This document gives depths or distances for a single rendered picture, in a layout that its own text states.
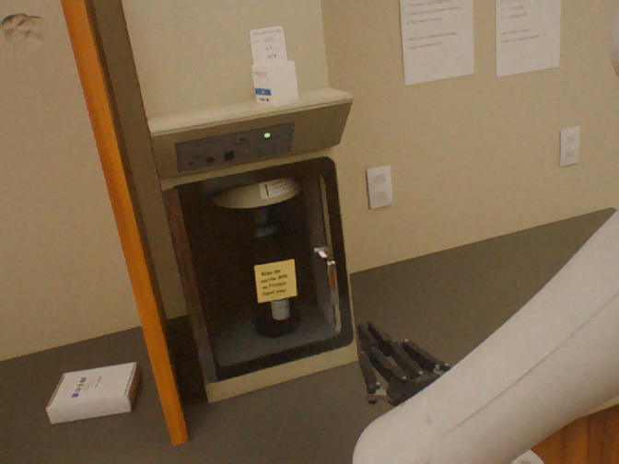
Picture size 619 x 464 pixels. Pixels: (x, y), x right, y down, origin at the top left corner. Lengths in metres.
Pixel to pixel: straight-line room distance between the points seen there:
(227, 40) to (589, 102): 1.25
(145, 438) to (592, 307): 0.90
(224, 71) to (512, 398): 0.71
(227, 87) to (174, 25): 0.13
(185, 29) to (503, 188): 1.14
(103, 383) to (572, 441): 0.93
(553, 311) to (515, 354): 0.05
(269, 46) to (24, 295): 0.89
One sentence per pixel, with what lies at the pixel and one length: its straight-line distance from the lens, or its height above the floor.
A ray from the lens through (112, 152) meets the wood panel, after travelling 0.91.
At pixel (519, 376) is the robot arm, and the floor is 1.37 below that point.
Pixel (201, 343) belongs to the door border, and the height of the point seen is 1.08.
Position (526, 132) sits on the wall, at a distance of 1.83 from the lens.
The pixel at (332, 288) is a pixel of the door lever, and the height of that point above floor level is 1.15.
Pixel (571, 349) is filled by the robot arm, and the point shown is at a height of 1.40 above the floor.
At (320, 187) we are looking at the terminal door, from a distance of 1.06.
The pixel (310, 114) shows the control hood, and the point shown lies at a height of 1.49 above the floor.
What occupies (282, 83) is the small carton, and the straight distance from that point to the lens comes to 0.94.
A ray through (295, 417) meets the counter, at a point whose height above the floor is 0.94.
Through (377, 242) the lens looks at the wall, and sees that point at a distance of 1.66.
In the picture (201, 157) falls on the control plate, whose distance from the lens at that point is 0.96.
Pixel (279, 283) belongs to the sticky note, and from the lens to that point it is 1.10.
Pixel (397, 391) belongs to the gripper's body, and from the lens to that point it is 0.82.
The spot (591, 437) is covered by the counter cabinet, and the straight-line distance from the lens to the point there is 1.31.
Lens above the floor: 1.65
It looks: 21 degrees down
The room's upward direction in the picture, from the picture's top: 7 degrees counter-clockwise
